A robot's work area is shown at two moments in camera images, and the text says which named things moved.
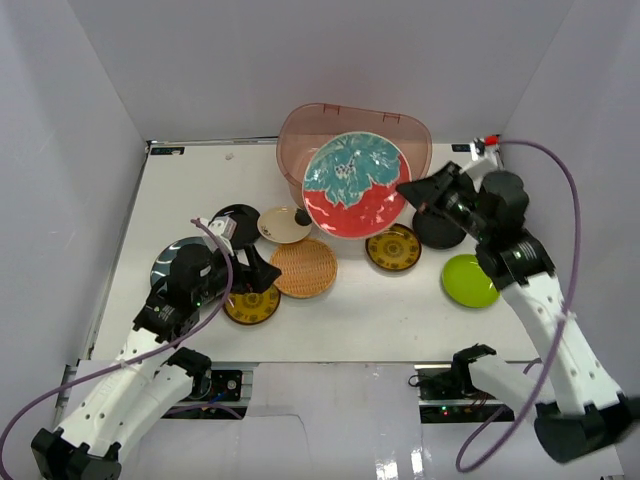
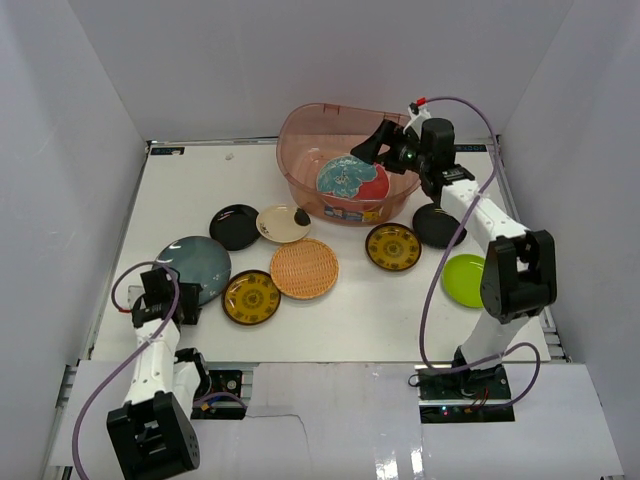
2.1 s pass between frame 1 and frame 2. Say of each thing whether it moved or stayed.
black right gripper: moved
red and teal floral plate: moved
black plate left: stayed
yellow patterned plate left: stayed
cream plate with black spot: stayed
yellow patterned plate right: stayed
